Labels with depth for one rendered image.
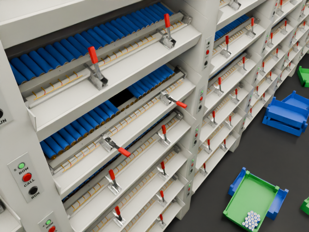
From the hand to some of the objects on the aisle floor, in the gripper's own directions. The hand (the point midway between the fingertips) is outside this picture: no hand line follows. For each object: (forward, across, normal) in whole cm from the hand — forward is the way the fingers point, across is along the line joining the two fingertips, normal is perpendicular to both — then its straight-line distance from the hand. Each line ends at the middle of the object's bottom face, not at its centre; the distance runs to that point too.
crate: (+16, +116, -81) cm, 142 cm away
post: (+44, +54, 0) cm, 70 cm away
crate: (+9, +116, -130) cm, 174 cm away
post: (+24, +172, -73) cm, 189 cm away
